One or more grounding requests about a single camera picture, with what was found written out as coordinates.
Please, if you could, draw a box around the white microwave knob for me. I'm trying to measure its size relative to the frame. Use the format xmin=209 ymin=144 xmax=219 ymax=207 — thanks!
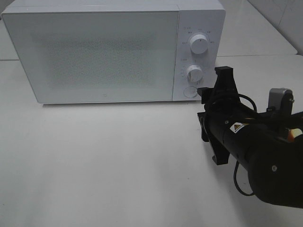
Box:
xmin=186 ymin=65 xmax=203 ymax=83
xmin=189 ymin=34 xmax=209 ymax=54

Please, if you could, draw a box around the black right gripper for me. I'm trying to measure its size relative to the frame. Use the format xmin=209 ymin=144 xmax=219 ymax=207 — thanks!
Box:
xmin=197 ymin=66 xmax=239 ymax=165

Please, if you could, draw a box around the upper white microwave knob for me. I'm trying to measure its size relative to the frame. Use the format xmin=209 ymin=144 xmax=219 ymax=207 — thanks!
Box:
xmin=189 ymin=34 xmax=209 ymax=54

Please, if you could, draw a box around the white microwave oven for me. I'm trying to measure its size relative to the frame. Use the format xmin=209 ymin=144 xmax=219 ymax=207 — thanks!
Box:
xmin=1 ymin=0 xmax=226 ymax=104

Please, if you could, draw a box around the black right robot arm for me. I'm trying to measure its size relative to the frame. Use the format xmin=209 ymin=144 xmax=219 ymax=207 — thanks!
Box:
xmin=197 ymin=66 xmax=303 ymax=208

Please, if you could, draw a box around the lower white microwave knob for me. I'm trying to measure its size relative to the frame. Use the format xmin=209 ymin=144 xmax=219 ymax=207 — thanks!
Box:
xmin=186 ymin=65 xmax=203 ymax=83

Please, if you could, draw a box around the white bread sandwich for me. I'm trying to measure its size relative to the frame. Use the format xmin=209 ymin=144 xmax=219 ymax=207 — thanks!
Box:
xmin=287 ymin=128 xmax=303 ymax=142

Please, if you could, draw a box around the round white door button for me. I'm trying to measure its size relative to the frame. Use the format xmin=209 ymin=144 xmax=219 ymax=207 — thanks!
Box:
xmin=183 ymin=86 xmax=197 ymax=98

